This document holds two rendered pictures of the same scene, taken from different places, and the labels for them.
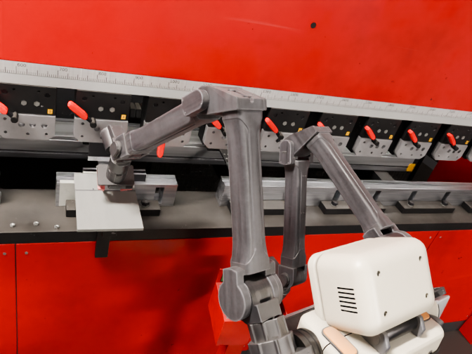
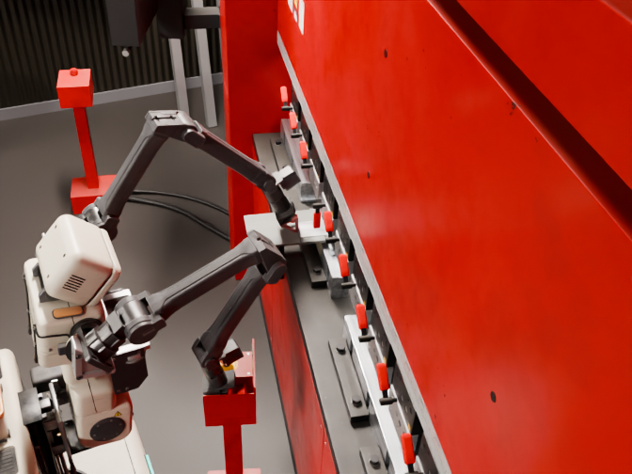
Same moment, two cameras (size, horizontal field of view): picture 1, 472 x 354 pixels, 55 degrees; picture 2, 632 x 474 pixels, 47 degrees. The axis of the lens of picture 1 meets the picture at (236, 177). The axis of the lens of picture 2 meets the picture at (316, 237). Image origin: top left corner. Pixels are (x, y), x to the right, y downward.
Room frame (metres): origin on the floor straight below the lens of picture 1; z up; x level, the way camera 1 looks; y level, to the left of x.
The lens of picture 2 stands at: (1.65, -1.54, 2.56)
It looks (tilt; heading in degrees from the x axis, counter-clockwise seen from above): 39 degrees down; 104
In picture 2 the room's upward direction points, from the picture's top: 3 degrees clockwise
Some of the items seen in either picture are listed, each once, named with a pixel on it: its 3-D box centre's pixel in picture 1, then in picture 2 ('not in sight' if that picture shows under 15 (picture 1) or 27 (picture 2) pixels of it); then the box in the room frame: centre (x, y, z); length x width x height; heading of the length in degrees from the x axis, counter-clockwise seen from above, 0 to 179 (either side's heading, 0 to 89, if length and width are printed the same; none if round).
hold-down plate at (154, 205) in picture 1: (114, 208); (310, 256); (1.15, 0.36, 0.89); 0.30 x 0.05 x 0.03; 118
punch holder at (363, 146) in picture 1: (371, 132); (417, 405); (1.63, -0.45, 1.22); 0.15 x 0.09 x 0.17; 118
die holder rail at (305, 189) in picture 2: not in sight; (297, 158); (0.93, 0.91, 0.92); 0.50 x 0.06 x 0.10; 118
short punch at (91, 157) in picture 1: (105, 148); not in sight; (1.19, 0.42, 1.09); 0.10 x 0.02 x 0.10; 118
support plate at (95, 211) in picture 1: (107, 200); (284, 229); (1.05, 0.35, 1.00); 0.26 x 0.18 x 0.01; 28
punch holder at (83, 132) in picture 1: (100, 112); (326, 168); (1.17, 0.44, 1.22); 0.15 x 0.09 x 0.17; 118
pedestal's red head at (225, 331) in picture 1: (246, 306); (229, 382); (1.04, -0.16, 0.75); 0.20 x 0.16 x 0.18; 111
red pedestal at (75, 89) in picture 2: not in sight; (86, 141); (-0.44, 1.43, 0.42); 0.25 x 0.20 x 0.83; 28
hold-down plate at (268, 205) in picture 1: (266, 207); (347, 378); (1.41, -0.14, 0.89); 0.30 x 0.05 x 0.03; 118
